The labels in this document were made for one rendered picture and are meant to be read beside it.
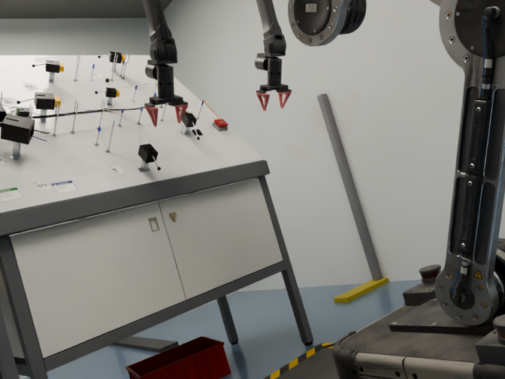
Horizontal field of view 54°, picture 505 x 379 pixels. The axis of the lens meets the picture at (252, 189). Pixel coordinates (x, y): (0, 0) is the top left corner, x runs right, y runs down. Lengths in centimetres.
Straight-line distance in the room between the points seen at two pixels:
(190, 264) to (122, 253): 29
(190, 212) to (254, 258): 37
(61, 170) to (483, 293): 140
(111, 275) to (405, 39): 194
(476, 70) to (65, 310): 138
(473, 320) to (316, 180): 234
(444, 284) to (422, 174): 169
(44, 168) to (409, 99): 190
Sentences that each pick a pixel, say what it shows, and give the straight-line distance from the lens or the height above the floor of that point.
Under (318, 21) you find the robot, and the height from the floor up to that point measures 109.
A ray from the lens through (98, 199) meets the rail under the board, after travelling 181.
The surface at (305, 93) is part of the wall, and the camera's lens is 341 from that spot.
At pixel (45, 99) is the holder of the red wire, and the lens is 210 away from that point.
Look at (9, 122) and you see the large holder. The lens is 186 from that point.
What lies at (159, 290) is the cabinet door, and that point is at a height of 47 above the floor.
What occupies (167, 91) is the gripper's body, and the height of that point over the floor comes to 113.
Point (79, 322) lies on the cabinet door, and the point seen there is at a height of 47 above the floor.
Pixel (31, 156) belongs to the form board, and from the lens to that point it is 195.
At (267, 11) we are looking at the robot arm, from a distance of 208.
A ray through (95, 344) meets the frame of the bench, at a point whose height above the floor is 38.
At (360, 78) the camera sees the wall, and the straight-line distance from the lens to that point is 308.
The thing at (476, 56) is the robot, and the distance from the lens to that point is 111.
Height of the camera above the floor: 65
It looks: 3 degrees up
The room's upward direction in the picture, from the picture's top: 17 degrees counter-clockwise
